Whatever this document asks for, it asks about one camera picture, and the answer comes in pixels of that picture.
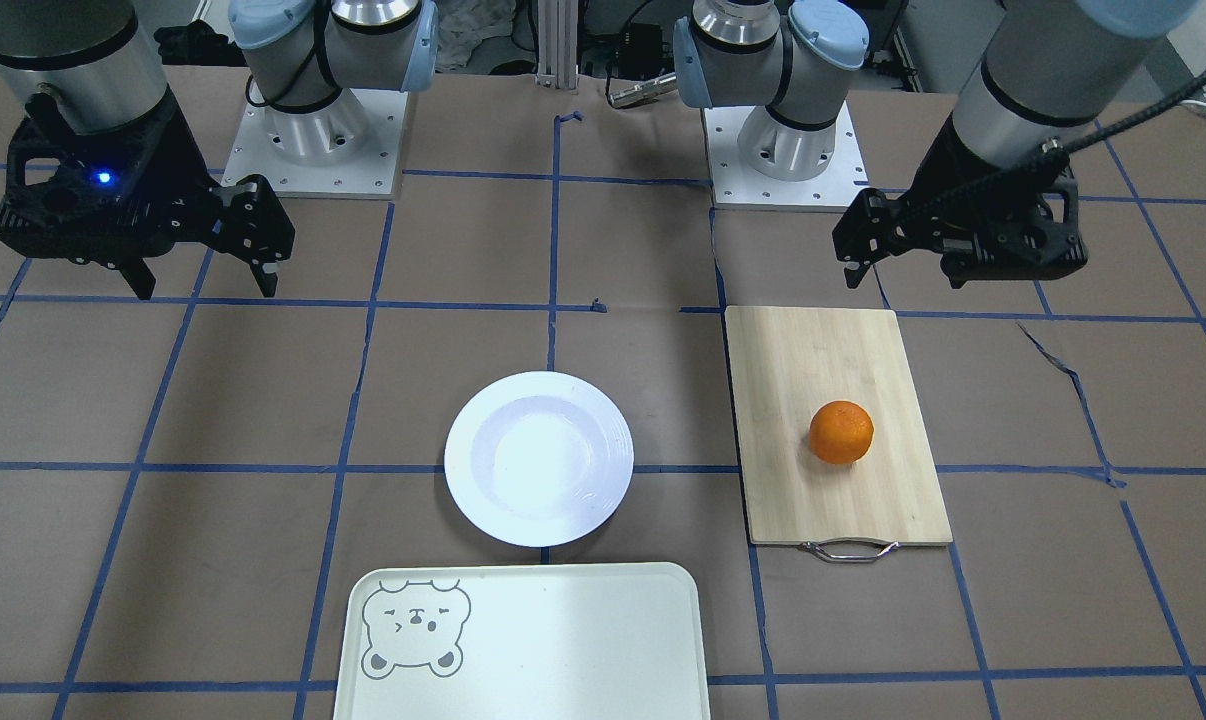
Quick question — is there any cream bear tray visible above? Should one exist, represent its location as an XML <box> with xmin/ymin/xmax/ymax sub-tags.
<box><xmin>333</xmin><ymin>562</ymin><xmax>712</xmax><ymax>719</ymax></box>

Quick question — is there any bamboo cutting board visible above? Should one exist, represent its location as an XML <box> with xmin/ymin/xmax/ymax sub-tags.
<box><xmin>725</xmin><ymin>306</ymin><xmax>952</xmax><ymax>562</ymax></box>

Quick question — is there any white round plate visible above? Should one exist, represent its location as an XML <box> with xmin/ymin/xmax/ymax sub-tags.
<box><xmin>443</xmin><ymin>371</ymin><xmax>636</xmax><ymax>548</ymax></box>

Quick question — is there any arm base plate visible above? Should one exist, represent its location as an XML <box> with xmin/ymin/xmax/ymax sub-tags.
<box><xmin>702</xmin><ymin>104</ymin><xmax>871</xmax><ymax>213</ymax></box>
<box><xmin>222</xmin><ymin>88</ymin><xmax>415</xmax><ymax>201</ymax></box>

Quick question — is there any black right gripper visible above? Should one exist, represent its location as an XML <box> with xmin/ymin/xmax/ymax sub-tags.
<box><xmin>0</xmin><ymin>88</ymin><xmax>295</xmax><ymax>302</ymax></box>

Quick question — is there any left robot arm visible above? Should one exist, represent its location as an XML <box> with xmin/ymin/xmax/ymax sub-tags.
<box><xmin>672</xmin><ymin>1</ymin><xmax>1204</xmax><ymax>288</ymax></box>

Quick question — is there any orange fruit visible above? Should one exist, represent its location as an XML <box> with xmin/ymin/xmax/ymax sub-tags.
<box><xmin>808</xmin><ymin>400</ymin><xmax>876</xmax><ymax>466</ymax></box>

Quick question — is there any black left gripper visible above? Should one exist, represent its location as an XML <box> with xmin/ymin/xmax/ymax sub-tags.
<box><xmin>832</xmin><ymin>119</ymin><xmax>1088</xmax><ymax>289</ymax></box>

